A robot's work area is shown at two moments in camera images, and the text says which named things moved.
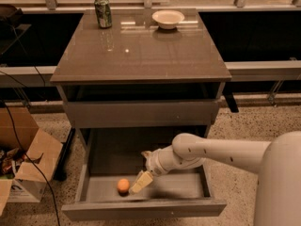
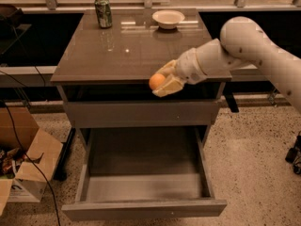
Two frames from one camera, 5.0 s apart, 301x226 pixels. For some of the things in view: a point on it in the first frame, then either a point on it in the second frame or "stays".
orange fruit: x=123 y=186 → x=156 y=81
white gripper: x=153 y=163 → x=188 y=68
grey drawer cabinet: x=136 y=74 stays
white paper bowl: x=167 y=19 stays
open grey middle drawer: x=105 y=155 stays
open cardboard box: x=19 y=180 stays
